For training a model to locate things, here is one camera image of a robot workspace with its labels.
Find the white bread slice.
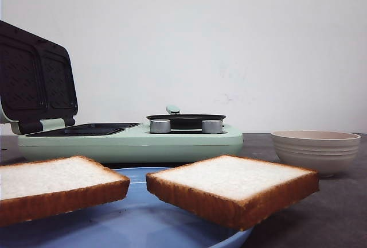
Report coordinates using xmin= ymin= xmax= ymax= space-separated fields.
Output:
xmin=146 ymin=155 xmax=319 ymax=230
xmin=1 ymin=156 xmax=130 ymax=227

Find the breakfast maker hinged lid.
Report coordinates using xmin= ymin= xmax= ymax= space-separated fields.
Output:
xmin=1 ymin=21 xmax=78 ymax=135

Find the mint green breakfast maker base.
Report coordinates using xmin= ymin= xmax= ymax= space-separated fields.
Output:
xmin=18 ymin=123 xmax=243 ymax=164

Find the black round frying pan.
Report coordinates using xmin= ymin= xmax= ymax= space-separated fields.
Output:
xmin=146 ymin=104 xmax=226 ymax=130

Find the left silver control knob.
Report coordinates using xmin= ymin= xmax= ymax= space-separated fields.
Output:
xmin=150 ymin=119 xmax=171 ymax=134

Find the silver control knob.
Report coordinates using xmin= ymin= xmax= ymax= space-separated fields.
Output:
xmin=150 ymin=119 xmax=171 ymax=134
xmin=202 ymin=119 xmax=223 ymax=134

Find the right silver control knob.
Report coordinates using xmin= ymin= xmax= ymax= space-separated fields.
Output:
xmin=202 ymin=119 xmax=223 ymax=134

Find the blue round plate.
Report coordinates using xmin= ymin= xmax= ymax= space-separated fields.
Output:
xmin=1 ymin=168 xmax=252 ymax=247

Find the beige ribbed bowl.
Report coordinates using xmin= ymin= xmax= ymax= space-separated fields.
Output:
xmin=271 ymin=130 xmax=361 ymax=177

